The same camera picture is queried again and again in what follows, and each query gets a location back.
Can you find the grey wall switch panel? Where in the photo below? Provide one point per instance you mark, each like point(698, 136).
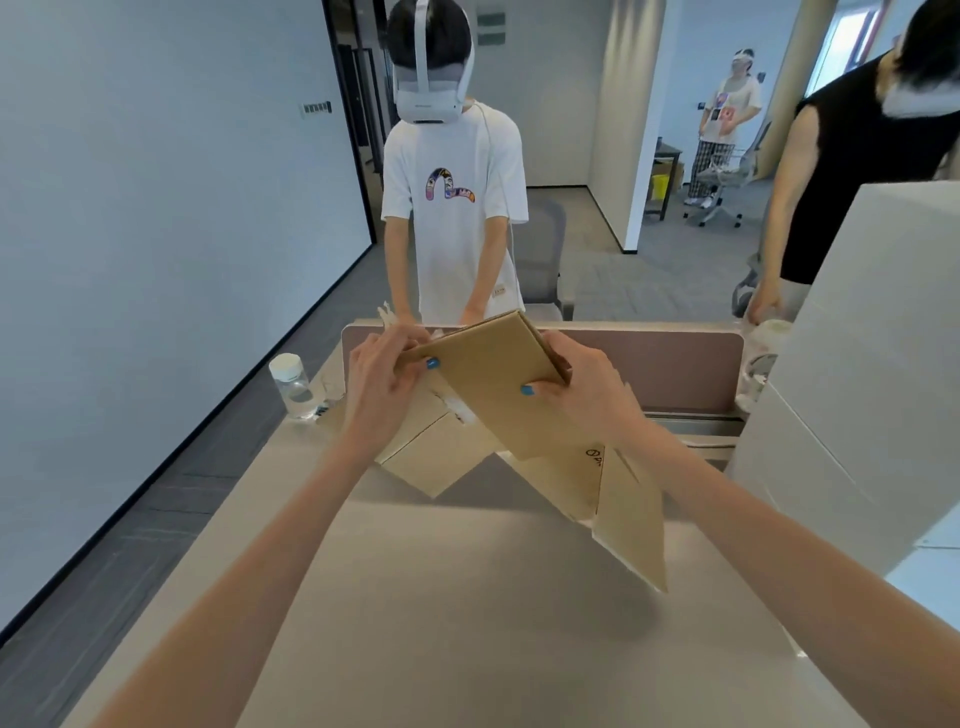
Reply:
point(316, 108)

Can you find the person's left forearm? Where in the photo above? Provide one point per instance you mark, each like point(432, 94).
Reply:
point(240, 585)

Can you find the black door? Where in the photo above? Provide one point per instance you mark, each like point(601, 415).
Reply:
point(360, 112)

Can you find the person's right forearm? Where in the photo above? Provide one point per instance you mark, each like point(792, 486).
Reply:
point(787, 570)

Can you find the mauve desk divider panel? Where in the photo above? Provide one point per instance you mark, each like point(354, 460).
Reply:
point(675, 367)

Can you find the white tape roll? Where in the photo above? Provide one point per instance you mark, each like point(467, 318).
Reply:
point(754, 382)

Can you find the clear bottle white cap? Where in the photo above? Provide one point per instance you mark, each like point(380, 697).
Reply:
point(292, 390)

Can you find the white VR headset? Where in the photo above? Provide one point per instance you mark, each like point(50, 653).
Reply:
point(431, 105)

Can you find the white face mask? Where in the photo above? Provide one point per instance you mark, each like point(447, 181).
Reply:
point(922, 101)

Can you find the person's left hand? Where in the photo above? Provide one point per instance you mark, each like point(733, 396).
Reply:
point(379, 390)

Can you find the grey wall vent panel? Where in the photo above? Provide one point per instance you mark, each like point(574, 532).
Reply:
point(491, 28)

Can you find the person's right hand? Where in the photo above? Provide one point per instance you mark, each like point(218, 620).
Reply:
point(592, 397)

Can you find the dark background desk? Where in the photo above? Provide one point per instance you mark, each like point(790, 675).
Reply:
point(664, 150)

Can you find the brown cardboard box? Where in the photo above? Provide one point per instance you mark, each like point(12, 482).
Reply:
point(487, 375)

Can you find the white plastic tub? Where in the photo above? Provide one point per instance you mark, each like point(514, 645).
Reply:
point(772, 337)

